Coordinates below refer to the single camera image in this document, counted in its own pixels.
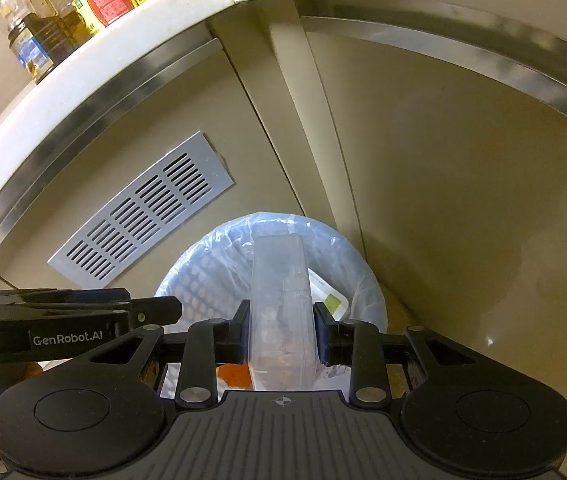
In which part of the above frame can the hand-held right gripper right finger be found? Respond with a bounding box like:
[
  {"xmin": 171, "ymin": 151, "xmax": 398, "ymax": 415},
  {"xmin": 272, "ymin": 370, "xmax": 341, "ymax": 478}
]
[{"xmin": 313, "ymin": 301, "xmax": 479, "ymax": 409}]

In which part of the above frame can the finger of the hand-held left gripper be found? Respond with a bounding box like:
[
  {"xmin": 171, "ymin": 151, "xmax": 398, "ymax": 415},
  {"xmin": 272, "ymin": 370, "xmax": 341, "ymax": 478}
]
[
  {"xmin": 0, "ymin": 287, "xmax": 132, "ymax": 314},
  {"xmin": 127, "ymin": 295, "xmax": 183, "ymax": 330}
]

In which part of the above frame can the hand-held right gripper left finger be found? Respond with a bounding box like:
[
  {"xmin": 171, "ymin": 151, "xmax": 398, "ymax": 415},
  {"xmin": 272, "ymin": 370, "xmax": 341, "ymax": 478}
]
[{"xmin": 88, "ymin": 301, "xmax": 252, "ymax": 410}]

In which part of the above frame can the white green medicine box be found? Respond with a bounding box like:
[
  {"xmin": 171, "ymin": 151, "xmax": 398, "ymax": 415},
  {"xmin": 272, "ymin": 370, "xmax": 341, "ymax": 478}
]
[{"xmin": 307, "ymin": 268, "xmax": 351, "ymax": 322}]

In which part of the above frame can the orange plastic bag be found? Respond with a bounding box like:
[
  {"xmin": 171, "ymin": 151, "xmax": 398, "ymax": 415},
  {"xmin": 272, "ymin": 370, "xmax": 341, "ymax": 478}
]
[{"xmin": 212, "ymin": 363, "xmax": 254, "ymax": 391}]

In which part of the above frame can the white bin with blue liner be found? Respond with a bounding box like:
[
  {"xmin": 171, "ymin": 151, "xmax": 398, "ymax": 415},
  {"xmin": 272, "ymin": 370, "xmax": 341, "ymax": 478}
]
[{"xmin": 153, "ymin": 212, "xmax": 389, "ymax": 401}]

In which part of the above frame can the clear plastic box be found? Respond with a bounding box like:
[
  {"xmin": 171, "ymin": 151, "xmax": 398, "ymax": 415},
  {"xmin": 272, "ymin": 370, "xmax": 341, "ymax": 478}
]
[{"xmin": 246, "ymin": 233, "xmax": 317, "ymax": 394}]

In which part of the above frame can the round wooden stool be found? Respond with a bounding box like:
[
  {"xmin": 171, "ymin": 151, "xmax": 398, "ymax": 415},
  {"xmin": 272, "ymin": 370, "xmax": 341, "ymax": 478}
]
[{"xmin": 20, "ymin": 290, "xmax": 419, "ymax": 401}]

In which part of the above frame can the grey cabinet vent grille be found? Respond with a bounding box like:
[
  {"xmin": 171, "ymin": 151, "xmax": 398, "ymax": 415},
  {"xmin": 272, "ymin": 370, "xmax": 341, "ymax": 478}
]
[{"xmin": 46, "ymin": 130, "xmax": 238, "ymax": 292}]

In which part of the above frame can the oil bottle with blue label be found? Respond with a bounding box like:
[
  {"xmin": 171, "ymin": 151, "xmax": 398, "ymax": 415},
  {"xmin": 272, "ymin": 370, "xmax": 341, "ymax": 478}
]
[{"xmin": 0, "ymin": 0, "xmax": 57, "ymax": 82}]

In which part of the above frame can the oil bottle with yellow handle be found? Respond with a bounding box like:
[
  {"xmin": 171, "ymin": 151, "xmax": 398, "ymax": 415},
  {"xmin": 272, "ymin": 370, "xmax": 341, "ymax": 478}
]
[{"xmin": 25, "ymin": 0, "xmax": 77, "ymax": 55}]

